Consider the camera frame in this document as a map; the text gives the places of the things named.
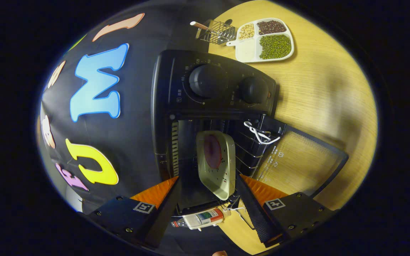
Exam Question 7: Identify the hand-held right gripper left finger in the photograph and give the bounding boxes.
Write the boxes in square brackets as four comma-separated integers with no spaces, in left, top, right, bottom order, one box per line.
[86,176,181,249]

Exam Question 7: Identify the pile of green mung beans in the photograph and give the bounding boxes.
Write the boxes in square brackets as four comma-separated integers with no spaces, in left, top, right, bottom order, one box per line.
[259,34,292,60]

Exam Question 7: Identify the wire mesh utensil holder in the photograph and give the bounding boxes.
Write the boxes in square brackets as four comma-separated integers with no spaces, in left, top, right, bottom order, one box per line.
[195,20,237,45]

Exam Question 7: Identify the cream square plate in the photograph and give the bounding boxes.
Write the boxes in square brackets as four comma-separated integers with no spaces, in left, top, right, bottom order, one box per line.
[196,130,236,201]

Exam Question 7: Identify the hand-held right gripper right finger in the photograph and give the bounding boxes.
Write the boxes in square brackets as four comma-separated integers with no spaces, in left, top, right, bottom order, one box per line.
[236,174,337,248]

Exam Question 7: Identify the white divided dish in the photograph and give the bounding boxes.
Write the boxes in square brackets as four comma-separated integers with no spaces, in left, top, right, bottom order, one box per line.
[226,18,295,63]

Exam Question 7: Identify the white string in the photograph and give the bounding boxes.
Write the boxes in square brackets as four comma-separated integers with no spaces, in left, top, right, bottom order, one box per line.
[243,121,281,144]

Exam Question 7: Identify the pink ham slice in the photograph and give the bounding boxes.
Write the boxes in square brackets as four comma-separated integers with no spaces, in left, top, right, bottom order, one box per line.
[204,134,222,169]

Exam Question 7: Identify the small clear bottle red label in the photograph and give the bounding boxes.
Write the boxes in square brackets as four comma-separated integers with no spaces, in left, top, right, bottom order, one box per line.
[171,208,231,231]

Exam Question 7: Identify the wooden-handled utensil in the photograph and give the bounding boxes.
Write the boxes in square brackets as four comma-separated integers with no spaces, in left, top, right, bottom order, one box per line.
[190,21,223,36]

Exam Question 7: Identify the black electric oven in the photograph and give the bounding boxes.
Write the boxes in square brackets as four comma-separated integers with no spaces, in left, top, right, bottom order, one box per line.
[151,49,349,215]

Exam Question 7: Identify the pile of soybeans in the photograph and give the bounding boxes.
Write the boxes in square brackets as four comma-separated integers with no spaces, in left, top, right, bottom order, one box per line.
[238,23,255,40]

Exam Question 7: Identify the pile of red beans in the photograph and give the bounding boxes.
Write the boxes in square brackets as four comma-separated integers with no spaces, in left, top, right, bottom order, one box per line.
[257,20,287,35]

